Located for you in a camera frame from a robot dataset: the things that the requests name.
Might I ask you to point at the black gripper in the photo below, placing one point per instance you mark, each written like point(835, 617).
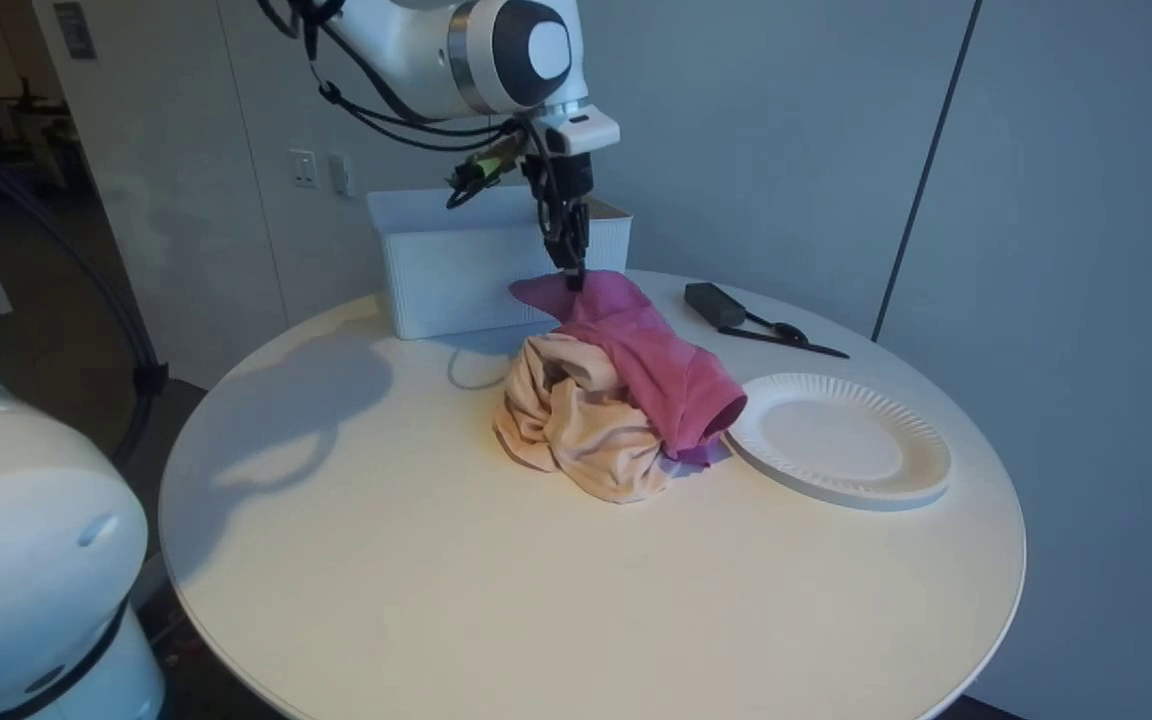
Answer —
point(560, 198)

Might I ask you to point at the peach t-shirt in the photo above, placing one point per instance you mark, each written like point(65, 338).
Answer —
point(564, 410)

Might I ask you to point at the pink towel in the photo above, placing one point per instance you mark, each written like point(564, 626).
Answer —
point(676, 385)

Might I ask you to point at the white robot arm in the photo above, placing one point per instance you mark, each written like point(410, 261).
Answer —
point(72, 537)

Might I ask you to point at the white storage container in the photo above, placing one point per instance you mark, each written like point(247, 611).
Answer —
point(452, 270)

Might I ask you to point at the black hair brush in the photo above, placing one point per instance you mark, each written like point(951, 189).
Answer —
point(731, 319)

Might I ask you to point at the small purple cloth piece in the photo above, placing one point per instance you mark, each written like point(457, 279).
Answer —
point(697, 457)

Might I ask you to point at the white paper plate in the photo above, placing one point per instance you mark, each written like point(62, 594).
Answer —
point(842, 440)

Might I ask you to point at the wrist camera with yellow mount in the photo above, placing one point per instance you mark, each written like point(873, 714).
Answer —
point(580, 135)

